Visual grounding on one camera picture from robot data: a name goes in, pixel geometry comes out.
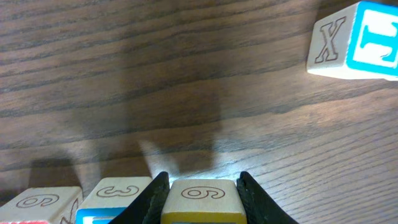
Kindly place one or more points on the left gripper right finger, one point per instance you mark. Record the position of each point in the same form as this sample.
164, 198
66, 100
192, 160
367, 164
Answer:
260, 208

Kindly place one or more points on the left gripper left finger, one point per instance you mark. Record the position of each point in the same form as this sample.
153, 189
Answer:
147, 207

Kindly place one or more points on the yellow block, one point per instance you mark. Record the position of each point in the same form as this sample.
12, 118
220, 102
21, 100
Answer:
203, 201

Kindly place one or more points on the blue P block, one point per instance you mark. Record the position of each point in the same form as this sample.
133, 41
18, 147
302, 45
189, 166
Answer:
110, 197

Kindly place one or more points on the red I block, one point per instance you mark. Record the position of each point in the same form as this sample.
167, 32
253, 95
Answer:
39, 205

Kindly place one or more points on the blue T block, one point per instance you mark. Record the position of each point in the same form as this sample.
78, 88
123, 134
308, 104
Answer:
356, 43

